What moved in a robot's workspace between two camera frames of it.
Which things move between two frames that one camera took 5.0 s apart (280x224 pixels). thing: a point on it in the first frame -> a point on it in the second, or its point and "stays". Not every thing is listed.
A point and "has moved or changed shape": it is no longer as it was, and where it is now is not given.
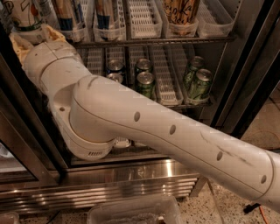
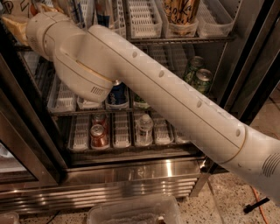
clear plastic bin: (163, 209) stays
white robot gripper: (44, 56) -> (34, 34)
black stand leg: (248, 207) stays
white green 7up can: (28, 19) has moved or changed shape
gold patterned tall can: (181, 11) stays
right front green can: (200, 87) stays
